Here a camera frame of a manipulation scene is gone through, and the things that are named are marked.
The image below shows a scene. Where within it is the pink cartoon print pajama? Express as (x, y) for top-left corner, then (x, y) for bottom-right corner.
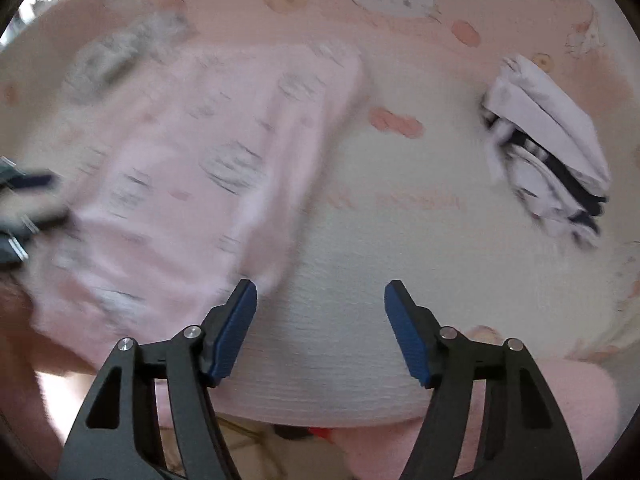
(27, 42), (369, 366)

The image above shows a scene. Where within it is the folded white black clothes stack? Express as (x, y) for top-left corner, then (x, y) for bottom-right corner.
(480, 54), (612, 249)

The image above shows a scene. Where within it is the pink fluffy right leg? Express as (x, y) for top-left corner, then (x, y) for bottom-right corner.
(334, 356), (626, 480)

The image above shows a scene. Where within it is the black red slipper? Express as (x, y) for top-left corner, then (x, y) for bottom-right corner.
(272, 425), (335, 443)

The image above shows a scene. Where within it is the grey white print garment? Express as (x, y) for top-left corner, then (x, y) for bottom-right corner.
(63, 10), (195, 104)

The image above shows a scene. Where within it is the pink Hello Kitty sofa cover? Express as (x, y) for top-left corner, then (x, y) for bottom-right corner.
(1, 0), (639, 427)

